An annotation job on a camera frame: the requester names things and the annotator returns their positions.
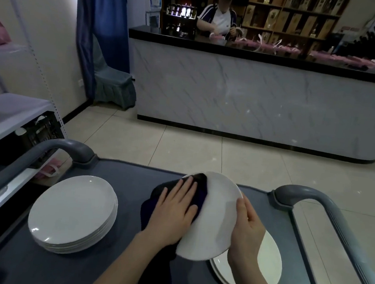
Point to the person's left forearm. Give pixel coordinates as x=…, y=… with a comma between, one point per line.
x=124, y=265

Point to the small white cup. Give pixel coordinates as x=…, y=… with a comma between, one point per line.
x=20, y=131

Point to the row of pink bags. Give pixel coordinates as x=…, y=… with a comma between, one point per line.
x=280, y=49

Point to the person's left hand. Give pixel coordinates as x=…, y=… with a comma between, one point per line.
x=169, y=217

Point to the chair with grey-green cover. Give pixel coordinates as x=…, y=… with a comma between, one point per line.
x=113, y=88

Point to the white round plate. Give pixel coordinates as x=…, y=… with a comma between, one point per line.
x=70, y=208

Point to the grey service cart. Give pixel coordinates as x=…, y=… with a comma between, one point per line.
x=122, y=177

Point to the person's right hand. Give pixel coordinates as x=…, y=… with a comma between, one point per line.
x=248, y=237

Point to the wooden shelf with boxes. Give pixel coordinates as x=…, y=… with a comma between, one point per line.
x=296, y=20

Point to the blue curtain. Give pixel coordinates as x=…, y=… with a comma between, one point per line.
x=103, y=15

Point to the marble bar counter black top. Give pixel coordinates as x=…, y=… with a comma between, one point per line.
x=244, y=96

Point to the dark blue cleaning cloth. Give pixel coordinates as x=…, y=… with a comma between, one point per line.
x=156, y=193

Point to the white refrigerator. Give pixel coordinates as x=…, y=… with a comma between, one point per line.
x=135, y=6

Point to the white metal shelf rack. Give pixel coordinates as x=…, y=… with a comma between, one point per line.
x=10, y=111

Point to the stack of white plates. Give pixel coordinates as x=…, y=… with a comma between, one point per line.
x=217, y=214
x=269, y=258

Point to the white appliance blue panel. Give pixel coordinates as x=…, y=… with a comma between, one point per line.
x=154, y=1

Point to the black plastic crate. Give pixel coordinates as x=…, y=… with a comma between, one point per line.
x=46, y=132

